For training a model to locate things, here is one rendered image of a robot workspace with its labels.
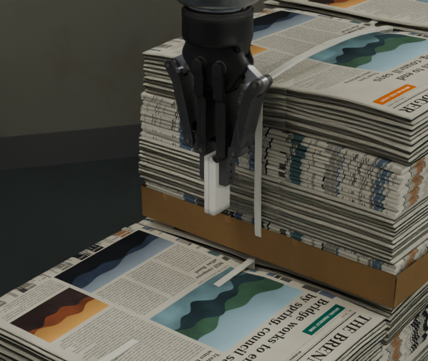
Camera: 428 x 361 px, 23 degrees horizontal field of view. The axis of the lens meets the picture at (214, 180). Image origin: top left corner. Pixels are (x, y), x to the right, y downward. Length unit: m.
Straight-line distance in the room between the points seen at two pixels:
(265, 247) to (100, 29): 2.34
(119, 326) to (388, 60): 0.44
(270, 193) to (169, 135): 0.16
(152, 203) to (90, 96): 2.25
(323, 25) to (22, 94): 2.25
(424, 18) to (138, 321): 0.57
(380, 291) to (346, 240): 0.07
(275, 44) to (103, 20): 2.23
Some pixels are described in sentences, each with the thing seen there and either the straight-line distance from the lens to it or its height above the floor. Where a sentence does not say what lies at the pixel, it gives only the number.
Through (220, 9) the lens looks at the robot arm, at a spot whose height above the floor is 1.16.
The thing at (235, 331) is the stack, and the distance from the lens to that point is 1.14.
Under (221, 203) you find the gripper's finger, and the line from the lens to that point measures 1.17.
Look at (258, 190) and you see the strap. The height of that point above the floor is 0.93.
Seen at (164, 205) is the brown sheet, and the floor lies 0.86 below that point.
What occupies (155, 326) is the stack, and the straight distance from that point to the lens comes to 1.15.
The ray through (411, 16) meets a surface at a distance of 1.43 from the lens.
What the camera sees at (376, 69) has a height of 1.06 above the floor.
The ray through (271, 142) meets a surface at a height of 0.99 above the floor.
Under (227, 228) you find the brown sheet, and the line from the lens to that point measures 1.27.
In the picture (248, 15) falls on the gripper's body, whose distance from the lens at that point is 1.08.
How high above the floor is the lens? 1.44
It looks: 24 degrees down
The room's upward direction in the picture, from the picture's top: straight up
